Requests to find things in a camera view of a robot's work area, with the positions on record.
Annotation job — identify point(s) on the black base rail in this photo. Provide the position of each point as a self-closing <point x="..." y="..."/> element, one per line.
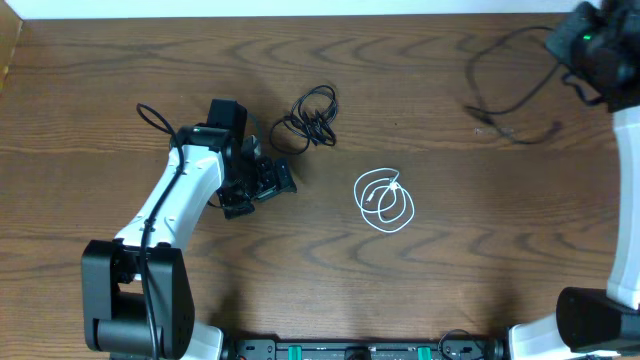
<point x="455" y="348"/>

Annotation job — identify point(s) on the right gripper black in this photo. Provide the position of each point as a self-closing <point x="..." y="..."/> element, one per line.
<point x="561" y="40"/>

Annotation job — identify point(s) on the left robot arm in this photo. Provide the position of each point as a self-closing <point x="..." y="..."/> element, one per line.
<point x="137" y="301"/>

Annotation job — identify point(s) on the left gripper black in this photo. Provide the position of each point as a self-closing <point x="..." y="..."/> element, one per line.
<point x="270" y="183"/>

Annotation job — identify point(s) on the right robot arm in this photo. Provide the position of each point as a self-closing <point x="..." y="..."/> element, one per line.
<point x="599" y="45"/>

